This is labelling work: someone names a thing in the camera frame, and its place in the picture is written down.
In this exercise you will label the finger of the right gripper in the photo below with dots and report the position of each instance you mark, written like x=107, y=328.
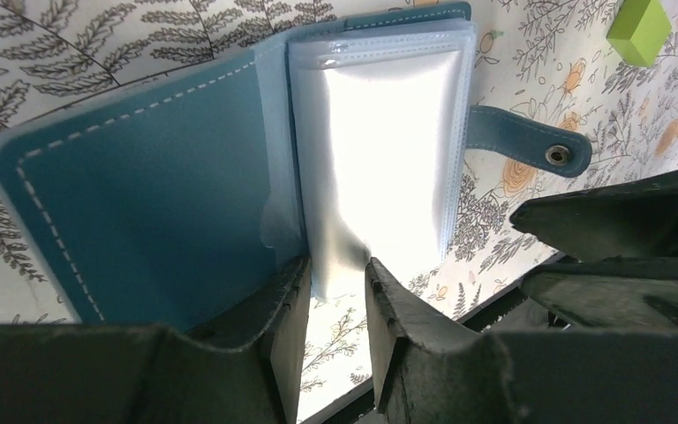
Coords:
x=614, y=293
x=633, y=220

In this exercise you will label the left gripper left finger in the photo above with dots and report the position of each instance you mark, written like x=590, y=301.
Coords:
x=244, y=366

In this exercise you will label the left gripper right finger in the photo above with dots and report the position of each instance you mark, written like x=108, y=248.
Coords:
x=594, y=375

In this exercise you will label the blue card holder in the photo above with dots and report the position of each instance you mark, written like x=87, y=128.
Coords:
x=341, y=141

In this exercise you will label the floral table mat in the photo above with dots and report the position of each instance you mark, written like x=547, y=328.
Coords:
x=548, y=61

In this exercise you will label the lime green block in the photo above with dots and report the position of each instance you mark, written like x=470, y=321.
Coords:
x=639, y=31

